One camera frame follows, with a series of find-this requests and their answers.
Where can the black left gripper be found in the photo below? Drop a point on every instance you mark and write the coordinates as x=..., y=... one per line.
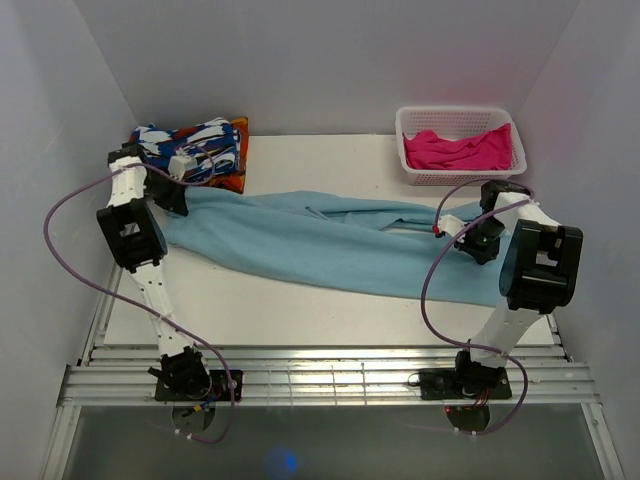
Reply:
x=174, y=201

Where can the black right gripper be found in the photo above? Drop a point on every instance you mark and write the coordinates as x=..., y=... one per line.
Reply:
x=482, y=255

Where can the light blue trousers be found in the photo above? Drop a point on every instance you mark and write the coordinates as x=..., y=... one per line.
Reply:
x=368, y=246

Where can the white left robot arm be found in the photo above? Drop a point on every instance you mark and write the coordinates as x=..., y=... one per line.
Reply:
x=138, y=246

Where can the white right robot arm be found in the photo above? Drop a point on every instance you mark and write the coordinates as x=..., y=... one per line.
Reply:
x=539, y=274

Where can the blue white patterned folded trousers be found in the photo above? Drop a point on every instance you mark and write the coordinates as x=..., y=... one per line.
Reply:
x=193, y=154

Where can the orange folded trousers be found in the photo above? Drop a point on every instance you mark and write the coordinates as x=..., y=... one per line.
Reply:
x=228, y=145

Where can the pink trousers in basket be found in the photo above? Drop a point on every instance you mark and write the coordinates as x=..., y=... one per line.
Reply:
x=489, y=151

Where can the white plastic basket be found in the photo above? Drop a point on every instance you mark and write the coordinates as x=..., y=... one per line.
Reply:
x=455, y=123

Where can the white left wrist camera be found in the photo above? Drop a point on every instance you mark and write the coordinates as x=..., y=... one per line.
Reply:
x=180, y=165

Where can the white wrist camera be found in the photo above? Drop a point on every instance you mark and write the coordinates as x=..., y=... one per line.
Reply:
x=180, y=165
x=449, y=225

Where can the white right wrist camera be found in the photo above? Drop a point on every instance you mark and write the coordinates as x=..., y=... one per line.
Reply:
x=449, y=225

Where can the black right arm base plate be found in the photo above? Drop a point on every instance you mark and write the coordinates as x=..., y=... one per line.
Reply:
x=435, y=385

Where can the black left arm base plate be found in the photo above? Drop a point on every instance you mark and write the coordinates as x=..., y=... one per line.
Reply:
x=216, y=388

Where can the aluminium table edge rail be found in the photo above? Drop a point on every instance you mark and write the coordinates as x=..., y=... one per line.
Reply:
x=320, y=377

